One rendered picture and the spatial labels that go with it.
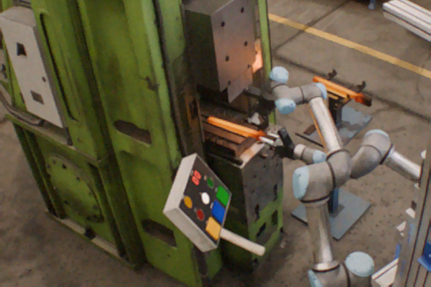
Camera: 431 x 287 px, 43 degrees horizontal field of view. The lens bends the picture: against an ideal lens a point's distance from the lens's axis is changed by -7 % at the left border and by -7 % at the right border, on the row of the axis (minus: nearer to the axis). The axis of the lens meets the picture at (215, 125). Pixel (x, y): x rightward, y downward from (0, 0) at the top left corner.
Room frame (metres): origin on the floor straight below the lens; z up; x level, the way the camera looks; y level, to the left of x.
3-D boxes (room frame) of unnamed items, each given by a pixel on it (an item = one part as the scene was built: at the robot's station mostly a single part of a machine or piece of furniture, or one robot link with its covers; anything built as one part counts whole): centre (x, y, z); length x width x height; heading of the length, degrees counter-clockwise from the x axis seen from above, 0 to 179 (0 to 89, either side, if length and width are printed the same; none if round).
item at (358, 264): (1.35, -0.49, 0.98); 0.13 x 0.12 x 0.14; 97
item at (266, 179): (2.48, -0.02, 0.69); 0.56 x 0.38 x 0.45; 48
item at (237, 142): (2.44, 0.01, 0.96); 0.42 x 0.20 x 0.09; 48
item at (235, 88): (2.44, 0.01, 1.32); 0.42 x 0.20 x 0.10; 48
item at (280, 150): (2.16, -0.33, 0.99); 0.12 x 0.08 x 0.09; 48
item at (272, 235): (2.48, -0.02, 0.23); 0.55 x 0.37 x 0.47; 48
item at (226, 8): (2.47, -0.02, 1.56); 0.42 x 0.39 x 0.40; 48
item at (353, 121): (2.60, -0.70, 0.74); 0.40 x 0.30 x 0.02; 131
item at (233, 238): (1.98, 0.02, 0.62); 0.44 x 0.05 x 0.05; 48
